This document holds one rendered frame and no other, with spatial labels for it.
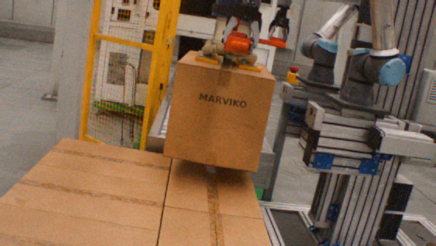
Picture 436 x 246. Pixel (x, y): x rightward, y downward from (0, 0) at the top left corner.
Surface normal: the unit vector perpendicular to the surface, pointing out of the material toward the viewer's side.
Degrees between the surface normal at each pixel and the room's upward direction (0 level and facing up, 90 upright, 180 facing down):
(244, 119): 90
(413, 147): 90
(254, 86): 90
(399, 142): 90
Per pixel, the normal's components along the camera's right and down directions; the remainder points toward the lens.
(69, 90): 0.03, 0.25
